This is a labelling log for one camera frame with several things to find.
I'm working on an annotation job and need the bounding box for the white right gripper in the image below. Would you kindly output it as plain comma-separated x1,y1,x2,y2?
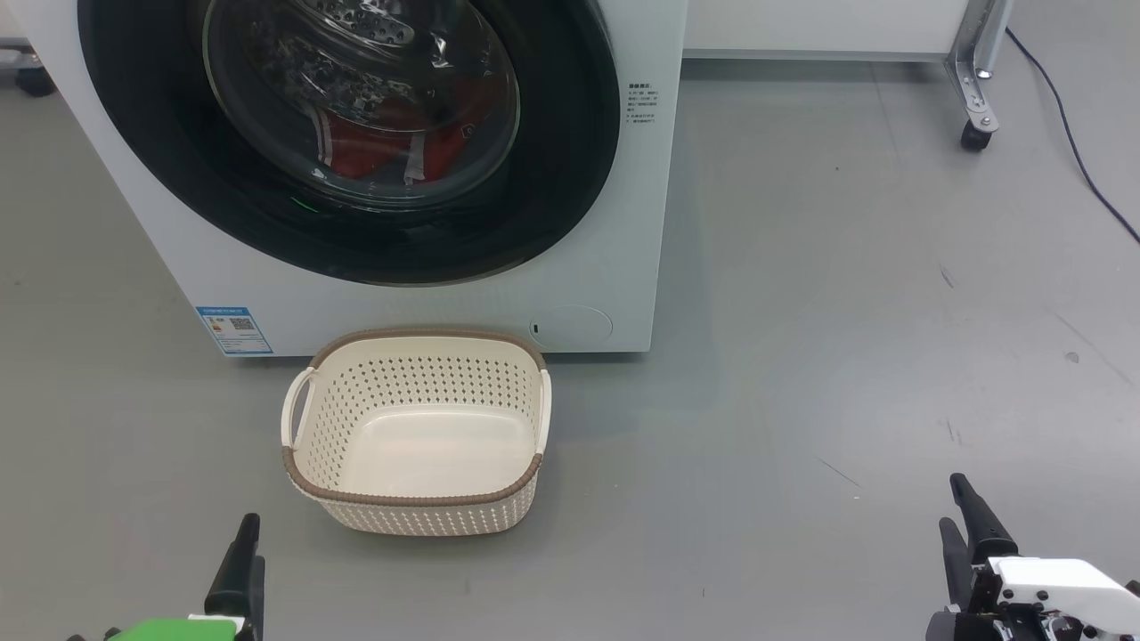
926,473,1140,641

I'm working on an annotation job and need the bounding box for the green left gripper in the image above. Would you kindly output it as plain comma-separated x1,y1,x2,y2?
107,514,266,641

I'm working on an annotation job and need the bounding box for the red garment with white stripes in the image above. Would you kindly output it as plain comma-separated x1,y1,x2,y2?
312,80,500,184

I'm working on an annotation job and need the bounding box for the black-rimmed glass washer door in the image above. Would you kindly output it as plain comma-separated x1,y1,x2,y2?
77,0,622,287

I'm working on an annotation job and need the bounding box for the cream perforated laundry basket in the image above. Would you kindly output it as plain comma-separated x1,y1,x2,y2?
281,328,553,538

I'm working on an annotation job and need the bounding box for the white front-load washing machine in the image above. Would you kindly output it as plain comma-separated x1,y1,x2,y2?
9,0,688,358

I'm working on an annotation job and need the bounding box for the stainless steel washing machine drum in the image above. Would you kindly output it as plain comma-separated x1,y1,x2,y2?
205,0,519,207

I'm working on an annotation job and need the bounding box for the blue energy label sticker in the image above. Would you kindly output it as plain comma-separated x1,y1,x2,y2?
196,307,273,357

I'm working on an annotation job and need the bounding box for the white partition board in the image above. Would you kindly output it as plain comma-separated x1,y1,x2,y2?
684,0,972,61

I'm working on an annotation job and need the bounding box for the small printed text label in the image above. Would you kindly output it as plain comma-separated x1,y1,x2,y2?
626,78,660,126

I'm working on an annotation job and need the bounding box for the black floor cable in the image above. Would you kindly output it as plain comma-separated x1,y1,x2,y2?
1006,27,1140,244

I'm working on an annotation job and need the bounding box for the metal partition frame leg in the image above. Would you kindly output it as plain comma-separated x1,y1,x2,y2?
946,0,1013,134

